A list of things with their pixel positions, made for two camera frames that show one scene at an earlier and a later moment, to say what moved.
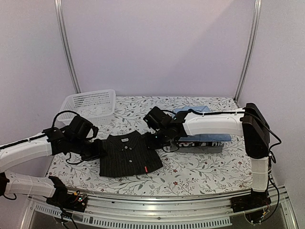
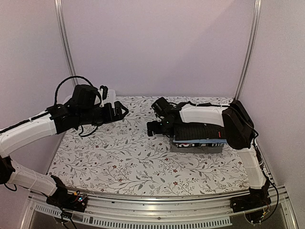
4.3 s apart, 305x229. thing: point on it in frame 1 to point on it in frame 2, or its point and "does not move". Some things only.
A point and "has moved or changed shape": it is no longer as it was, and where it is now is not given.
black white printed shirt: [199, 143] does not move
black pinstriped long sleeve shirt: [127, 153] has moved or changed shape
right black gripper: [151, 145] to [156, 129]
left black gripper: [96, 153] to [111, 117]
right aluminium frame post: [254, 36] does not move
